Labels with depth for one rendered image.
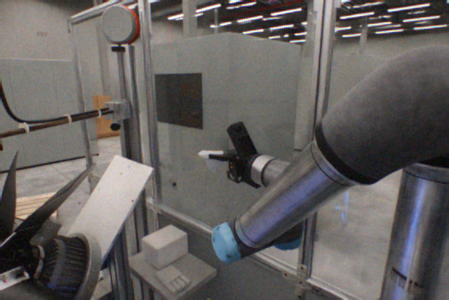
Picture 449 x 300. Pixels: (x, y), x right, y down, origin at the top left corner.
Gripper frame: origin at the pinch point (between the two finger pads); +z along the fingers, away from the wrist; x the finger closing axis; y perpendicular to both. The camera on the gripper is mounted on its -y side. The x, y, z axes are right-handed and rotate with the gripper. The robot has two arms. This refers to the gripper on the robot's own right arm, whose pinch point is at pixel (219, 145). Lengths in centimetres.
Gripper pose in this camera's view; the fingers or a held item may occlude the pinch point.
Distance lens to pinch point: 83.2
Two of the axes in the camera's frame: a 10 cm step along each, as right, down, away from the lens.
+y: 1.2, 9.4, 3.2
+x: 8.4, -2.6, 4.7
